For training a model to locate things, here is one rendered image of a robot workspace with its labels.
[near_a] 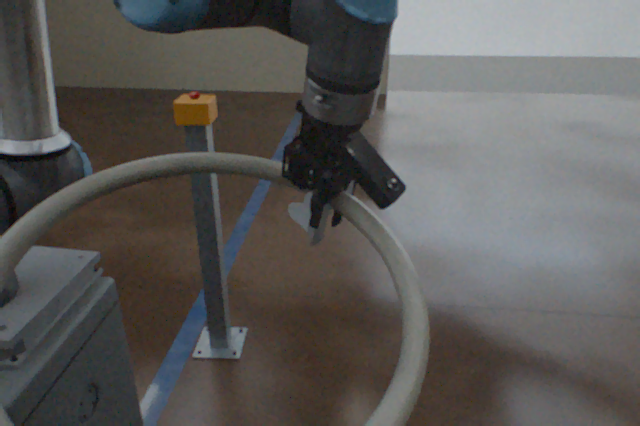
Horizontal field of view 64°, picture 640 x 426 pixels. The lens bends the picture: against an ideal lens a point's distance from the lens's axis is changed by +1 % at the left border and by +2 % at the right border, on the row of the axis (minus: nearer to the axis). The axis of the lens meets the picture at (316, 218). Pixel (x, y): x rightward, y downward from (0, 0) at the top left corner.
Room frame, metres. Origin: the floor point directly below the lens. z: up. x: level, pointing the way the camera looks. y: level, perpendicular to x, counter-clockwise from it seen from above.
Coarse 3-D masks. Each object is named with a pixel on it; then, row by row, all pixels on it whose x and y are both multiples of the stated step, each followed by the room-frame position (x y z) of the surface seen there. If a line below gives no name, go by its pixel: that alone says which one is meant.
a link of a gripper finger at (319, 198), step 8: (328, 184) 0.61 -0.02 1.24; (320, 192) 0.61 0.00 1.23; (312, 200) 0.61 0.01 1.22; (320, 200) 0.60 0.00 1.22; (328, 200) 0.62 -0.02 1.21; (312, 208) 0.61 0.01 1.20; (320, 208) 0.61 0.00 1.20; (312, 216) 0.61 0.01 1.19; (320, 216) 0.62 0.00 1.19; (312, 224) 0.62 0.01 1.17
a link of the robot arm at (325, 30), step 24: (312, 0) 0.57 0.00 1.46; (336, 0) 0.55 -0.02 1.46; (360, 0) 0.54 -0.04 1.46; (384, 0) 0.55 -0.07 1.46; (312, 24) 0.57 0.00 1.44; (336, 24) 0.55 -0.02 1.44; (360, 24) 0.55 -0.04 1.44; (384, 24) 0.56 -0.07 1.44; (312, 48) 0.58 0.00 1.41; (336, 48) 0.56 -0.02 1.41; (360, 48) 0.56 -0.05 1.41; (384, 48) 0.58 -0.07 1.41; (312, 72) 0.59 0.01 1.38; (336, 72) 0.57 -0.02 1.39; (360, 72) 0.57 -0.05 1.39
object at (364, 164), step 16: (336, 144) 0.61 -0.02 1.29; (352, 144) 0.61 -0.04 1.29; (368, 144) 0.63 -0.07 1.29; (352, 160) 0.60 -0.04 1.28; (368, 160) 0.61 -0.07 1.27; (352, 176) 0.60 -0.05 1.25; (368, 176) 0.59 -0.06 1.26; (384, 176) 0.60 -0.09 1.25; (368, 192) 0.59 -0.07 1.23; (384, 192) 0.58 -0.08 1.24; (400, 192) 0.60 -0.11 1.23; (384, 208) 0.59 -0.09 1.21
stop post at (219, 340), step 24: (192, 120) 1.70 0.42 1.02; (192, 144) 1.72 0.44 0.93; (192, 192) 1.72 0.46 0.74; (216, 192) 1.77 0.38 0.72; (216, 216) 1.73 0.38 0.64; (216, 240) 1.72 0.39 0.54; (216, 264) 1.72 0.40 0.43; (216, 288) 1.72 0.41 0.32; (216, 312) 1.72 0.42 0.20; (216, 336) 1.72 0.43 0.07; (240, 336) 1.79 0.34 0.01
